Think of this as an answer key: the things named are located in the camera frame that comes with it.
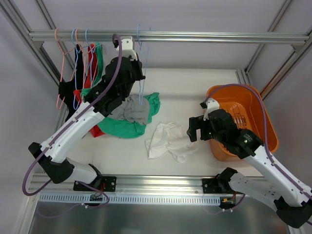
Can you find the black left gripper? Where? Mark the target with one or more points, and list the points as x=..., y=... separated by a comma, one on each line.
x=137, y=69

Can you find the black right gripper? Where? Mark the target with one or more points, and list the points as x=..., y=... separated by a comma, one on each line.
x=198, y=129

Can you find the light blue wire hanger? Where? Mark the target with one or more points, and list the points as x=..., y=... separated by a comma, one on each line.
x=144, y=60

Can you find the white tank top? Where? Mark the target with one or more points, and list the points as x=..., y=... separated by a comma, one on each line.
x=169, y=140

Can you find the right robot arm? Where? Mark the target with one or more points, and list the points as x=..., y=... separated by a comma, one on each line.
x=289, y=198

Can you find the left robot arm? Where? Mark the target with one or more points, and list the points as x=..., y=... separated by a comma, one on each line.
x=99, y=103

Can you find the grey tank top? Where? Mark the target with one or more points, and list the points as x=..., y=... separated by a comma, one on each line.
x=133, y=109

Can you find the black tank top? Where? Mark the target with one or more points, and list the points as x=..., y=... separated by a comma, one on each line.
x=66, y=91

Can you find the red tank top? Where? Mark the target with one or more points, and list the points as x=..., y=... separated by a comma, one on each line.
x=95, y=131

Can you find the orange plastic basket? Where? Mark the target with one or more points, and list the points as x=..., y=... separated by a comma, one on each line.
x=243, y=103

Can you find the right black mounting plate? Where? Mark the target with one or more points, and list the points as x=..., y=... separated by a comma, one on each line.
x=210, y=186

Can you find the black mounting plate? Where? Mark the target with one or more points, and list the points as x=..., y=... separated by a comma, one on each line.
x=101, y=183
x=210, y=186

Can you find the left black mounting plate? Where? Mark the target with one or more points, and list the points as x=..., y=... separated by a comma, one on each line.
x=101, y=183

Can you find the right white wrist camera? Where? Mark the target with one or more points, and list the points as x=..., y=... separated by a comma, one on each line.
x=209, y=105

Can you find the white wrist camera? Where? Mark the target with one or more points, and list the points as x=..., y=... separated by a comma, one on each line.
x=128, y=48
x=209, y=105

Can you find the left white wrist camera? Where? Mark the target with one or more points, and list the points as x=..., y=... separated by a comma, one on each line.
x=128, y=48

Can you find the pink wire hanger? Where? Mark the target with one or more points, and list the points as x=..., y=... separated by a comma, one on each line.
x=60, y=101
x=84, y=61

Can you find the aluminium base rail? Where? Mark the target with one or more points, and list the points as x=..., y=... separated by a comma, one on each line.
x=138, y=184

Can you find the aluminium hanging rail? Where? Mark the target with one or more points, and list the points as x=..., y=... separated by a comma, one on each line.
x=171, y=36

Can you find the slotted white cable duct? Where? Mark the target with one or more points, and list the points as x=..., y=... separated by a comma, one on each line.
x=132, y=199

